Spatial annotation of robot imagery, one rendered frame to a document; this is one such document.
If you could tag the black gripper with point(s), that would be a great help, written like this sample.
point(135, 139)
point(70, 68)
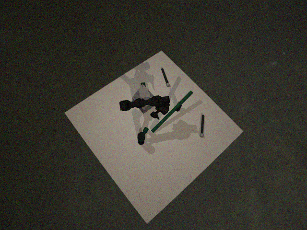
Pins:
point(155, 114)

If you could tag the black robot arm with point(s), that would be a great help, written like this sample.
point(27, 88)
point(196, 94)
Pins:
point(139, 103)

